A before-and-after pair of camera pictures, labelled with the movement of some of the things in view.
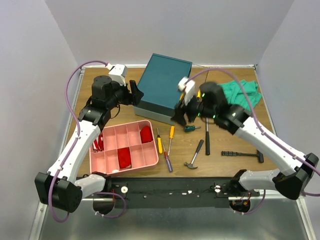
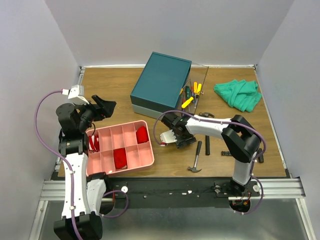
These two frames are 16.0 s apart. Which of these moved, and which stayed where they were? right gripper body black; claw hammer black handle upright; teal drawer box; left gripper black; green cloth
Moved: left gripper black; right gripper body black
Stayed: teal drawer box; green cloth; claw hammer black handle upright
